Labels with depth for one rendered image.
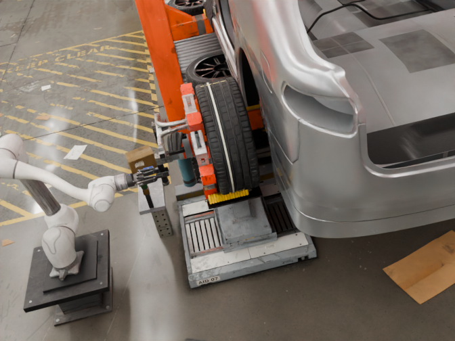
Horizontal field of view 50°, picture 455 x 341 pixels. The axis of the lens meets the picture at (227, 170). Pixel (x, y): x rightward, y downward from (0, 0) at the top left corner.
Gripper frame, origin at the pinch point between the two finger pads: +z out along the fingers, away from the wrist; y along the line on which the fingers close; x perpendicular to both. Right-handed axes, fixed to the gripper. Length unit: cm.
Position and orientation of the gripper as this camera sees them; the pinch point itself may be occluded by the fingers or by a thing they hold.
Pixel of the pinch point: (162, 172)
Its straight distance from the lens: 272.7
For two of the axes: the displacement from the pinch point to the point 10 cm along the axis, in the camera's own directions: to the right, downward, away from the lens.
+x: -1.6, -7.8, -6.1
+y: 1.8, 5.9, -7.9
